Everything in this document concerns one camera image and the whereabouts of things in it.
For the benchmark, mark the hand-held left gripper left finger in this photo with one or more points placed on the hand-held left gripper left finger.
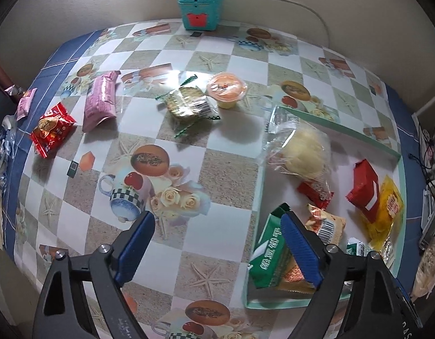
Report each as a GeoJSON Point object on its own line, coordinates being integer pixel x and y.
{"type": "Point", "coordinates": [136, 247]}

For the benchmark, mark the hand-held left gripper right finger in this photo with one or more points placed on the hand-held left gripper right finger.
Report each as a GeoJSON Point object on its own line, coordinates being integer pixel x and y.
{"type": "Point", "coordinates": [302, 250]}

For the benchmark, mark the green snack packet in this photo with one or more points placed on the green snack packet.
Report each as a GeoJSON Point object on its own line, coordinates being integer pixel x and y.
{"type": "Point", "coordinates": [270, 254]}

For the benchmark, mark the orange snack bag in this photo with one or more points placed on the orange snack bag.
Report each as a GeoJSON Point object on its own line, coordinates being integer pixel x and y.
{"type": "Point", "coordinates": [323, 222]}

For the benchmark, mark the pale grey-green snack packet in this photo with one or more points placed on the pale grey-green snack packet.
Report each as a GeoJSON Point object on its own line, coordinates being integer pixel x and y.
{"type": "Point", "coordinates": [356, 247]}

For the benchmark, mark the red box-shaped snack packet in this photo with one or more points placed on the red box-shaped snack packet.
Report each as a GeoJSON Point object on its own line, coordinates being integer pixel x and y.
{"type": "Point", "coordinates": [363, 190]}

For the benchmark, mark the bread bun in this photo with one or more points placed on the bread bun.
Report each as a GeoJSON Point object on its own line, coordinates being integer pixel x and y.
{"type": "Point", "coordinates": [305, 148]}

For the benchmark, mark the teal rimmed white tray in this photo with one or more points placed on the teal rimmed white tray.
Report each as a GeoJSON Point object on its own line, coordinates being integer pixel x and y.
{"type": "Point", "coordinates": [348, 144]}

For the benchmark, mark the cream plastic bag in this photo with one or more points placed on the cream plastic bag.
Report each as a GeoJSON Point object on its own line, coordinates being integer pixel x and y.
{"type": "Point", "coordinates": [427, 266]}

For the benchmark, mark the small red snack packet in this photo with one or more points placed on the small red snack packet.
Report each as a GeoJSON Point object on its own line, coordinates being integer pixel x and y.
{"type": "Point", "coordinates": [316, 192]}

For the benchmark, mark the yellow snack packet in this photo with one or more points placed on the yellow snack packet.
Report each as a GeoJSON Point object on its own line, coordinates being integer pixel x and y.
{"type": "Point", "coordinates": [388, 208]}

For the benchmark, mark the small black tag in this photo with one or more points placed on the small black tag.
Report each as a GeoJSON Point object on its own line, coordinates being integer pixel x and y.
{"type": "Point", "coordinates": [196, 34]}
{"type": "Point", "coordinates": [72, 168]}

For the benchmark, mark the checkered printed tablecloth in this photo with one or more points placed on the checkered printed tablecloth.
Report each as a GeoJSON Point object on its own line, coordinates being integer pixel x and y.
{"type": "Point", "coordinates": [224, 155]}

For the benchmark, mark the red patterned snack bag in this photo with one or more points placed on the red patterned snack bag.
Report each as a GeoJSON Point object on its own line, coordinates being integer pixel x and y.
{"type": "Point", "coordinates": [52, 129]}

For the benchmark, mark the large pink snack bag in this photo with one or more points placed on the large pink snack bag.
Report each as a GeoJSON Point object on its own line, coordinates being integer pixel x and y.
{"type": "Point", "coordinates": [99, 100]}

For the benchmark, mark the clear cracker packet green edges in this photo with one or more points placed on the clear cracker packet green edges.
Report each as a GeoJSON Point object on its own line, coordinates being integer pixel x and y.
{"type": "Point", "coordinates": [187, 104]}

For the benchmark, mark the blue and white packet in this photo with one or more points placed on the blue and white packet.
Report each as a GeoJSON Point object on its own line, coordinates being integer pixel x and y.
{"type": "Point", "coordinates": [2, 152]}

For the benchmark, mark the orange jelly cup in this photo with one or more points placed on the orange jelly cup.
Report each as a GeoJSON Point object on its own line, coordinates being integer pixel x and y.
{"type": "Point", "coordinates": [227, 90]}

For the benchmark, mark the crumpled silver wrapper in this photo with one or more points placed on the crumpled silver wrapper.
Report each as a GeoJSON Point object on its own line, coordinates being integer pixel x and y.
{"type": "Point", "coordinates": [8, 122]}

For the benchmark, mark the small pink snack packet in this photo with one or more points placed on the small pink snack packet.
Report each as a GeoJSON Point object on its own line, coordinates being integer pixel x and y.
{"type": "Point", "coordinates": [25, 104]}

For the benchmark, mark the white metal rack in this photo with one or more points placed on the white metal rack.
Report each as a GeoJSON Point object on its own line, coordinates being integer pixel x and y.
{"type": "Point", "coordinates": [431, 104]}

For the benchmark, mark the teal toy box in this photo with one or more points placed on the teal toy box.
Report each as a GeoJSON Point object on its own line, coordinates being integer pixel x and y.
{"type": "Point", "coordinates": [199, 10]}

